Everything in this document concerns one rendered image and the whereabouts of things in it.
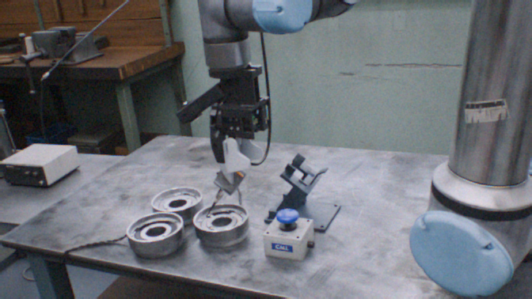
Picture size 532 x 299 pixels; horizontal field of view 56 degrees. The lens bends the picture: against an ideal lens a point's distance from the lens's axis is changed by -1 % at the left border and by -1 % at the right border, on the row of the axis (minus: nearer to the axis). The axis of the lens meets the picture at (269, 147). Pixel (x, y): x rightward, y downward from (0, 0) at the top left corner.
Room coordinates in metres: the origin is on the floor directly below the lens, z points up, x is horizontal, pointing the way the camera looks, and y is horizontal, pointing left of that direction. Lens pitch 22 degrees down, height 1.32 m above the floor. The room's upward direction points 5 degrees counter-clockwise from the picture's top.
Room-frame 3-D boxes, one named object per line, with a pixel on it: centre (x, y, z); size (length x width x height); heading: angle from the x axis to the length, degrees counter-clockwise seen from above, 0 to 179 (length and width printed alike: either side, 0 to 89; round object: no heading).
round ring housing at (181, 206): (0.93, 0.20, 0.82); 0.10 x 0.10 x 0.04
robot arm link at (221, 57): (0.82, 0.05, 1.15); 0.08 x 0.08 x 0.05
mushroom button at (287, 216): (0.77, -0.02, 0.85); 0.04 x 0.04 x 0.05
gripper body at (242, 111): (0.82, 0.05, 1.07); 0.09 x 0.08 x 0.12; 63
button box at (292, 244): (0.77, -0.03, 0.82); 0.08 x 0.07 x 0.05; 66
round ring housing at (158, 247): (0.82, 0.23, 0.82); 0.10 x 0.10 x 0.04
